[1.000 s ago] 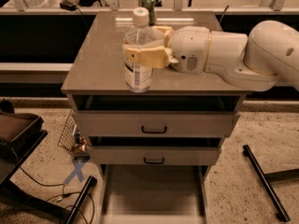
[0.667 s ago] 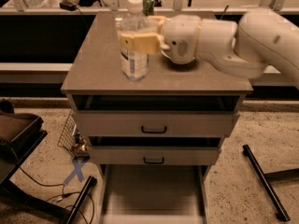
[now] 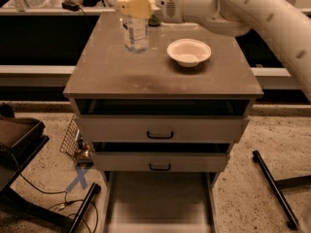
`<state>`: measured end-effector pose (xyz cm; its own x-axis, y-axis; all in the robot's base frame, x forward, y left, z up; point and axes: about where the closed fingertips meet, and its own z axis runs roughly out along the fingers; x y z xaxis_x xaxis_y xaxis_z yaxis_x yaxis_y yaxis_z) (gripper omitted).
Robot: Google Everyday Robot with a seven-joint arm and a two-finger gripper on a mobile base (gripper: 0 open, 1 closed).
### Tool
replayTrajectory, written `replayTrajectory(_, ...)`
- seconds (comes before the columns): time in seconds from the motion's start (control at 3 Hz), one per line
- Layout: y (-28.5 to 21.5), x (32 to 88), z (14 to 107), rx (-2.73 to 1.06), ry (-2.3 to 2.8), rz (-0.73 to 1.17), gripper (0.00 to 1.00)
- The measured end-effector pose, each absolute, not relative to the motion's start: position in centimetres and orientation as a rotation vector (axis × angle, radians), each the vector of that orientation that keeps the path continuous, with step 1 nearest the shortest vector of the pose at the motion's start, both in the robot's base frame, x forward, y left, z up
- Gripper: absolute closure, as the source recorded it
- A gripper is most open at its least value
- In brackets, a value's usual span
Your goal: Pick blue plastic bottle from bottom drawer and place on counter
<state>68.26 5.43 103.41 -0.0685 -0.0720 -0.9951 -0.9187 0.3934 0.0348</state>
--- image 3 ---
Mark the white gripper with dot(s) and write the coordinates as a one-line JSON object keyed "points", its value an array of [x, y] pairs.
{"points": [[167, 4]]}

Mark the clear plastic bottle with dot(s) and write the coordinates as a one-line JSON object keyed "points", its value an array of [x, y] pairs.
{"points": [[135, 33]]}

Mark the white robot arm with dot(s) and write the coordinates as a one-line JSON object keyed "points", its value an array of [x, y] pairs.
{"points": [[285, 29]]}

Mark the grey drawer cabinet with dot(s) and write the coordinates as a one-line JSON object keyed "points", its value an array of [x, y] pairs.
{"points": [[111, 81]]}

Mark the top grey drawer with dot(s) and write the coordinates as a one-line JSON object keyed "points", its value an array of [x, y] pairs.
{"points": [[160, 129]]}

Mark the grey drawer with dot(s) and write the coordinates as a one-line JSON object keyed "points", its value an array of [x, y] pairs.
{"points": [[160, 129], [160, 161]]}

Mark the middle grey drawer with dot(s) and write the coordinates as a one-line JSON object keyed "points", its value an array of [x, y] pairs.
{"points": [[160, 161]]}

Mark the bottom open drawer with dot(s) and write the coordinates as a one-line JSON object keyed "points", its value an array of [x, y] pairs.
{"points": [[159, 202]]}

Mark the green soda can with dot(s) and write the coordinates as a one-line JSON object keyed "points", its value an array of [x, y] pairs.
{"points": [[154, 21]]}

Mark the white paper bowl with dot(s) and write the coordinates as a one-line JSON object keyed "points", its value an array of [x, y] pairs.
{"points": [[189, 52]]}

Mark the black power adapter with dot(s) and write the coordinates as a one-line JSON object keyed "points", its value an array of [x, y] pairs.
{"points": [[70, 6]]}

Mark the blue tape cross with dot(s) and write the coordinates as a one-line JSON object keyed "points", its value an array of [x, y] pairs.
{"points": [[80, 178]]}

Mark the black chair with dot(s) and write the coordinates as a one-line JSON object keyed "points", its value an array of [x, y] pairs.
{"points": [[19, 137]]}

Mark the black stand leg left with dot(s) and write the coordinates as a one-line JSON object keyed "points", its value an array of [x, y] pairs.
{"points": [[79, 215]]}

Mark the black stand leg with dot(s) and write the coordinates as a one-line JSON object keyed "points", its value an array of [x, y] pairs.
{"points": [[278, 186], [79, 215]]}

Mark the black stand leg right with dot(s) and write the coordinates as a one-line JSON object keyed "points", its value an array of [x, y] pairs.
{"points": [[278, 186]]}

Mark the wire mesh basket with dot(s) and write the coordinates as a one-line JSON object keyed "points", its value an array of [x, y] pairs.
{"points": [[74, 146]]}

